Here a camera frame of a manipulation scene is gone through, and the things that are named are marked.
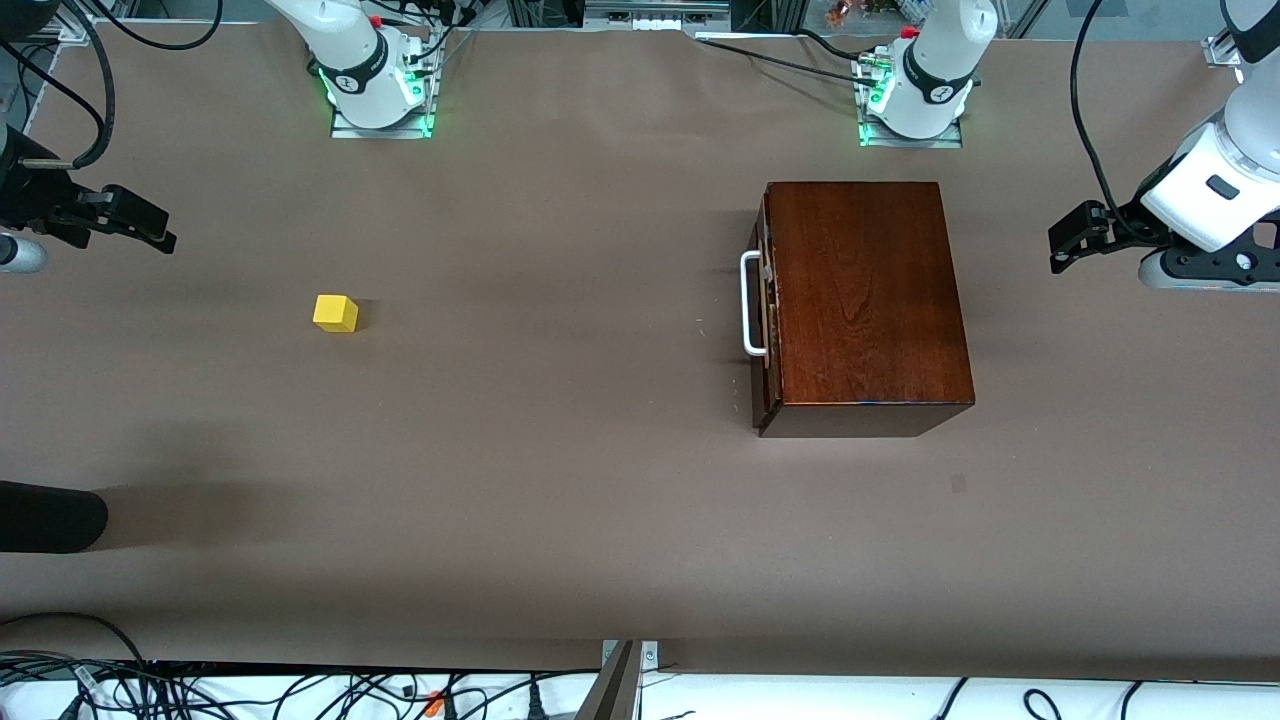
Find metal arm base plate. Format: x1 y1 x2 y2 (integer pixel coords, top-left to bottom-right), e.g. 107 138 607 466
330 100 436 140
858 108 966 149

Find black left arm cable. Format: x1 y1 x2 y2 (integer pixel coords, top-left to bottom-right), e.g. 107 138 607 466
1069 0 1146 233

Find dark brown wooden cabinet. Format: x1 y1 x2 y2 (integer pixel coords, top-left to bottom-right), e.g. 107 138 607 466
752 181 976 439

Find yellow cube block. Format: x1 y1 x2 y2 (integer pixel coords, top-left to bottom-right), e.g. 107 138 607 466
312 294 359 334

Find wooden drawer with white handle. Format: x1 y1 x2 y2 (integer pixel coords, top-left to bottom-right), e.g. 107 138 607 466
740 195 779 426

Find grey metal post bracket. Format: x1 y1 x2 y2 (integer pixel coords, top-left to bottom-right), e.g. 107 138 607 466
578 640 661 720

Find black ribbed cylinder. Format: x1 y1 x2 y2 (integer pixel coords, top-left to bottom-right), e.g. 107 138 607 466
0 480 109 554

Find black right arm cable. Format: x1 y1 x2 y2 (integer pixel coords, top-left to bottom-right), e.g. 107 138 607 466
60 0 118 171

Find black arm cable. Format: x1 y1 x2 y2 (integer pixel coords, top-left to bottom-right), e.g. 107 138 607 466
1069 0 1146 233
60 0 118 171

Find tangled black cables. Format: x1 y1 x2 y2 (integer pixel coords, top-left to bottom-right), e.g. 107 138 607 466
0 612 601 720

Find grey power strip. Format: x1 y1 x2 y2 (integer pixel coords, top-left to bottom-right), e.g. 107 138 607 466
585 0 731 31

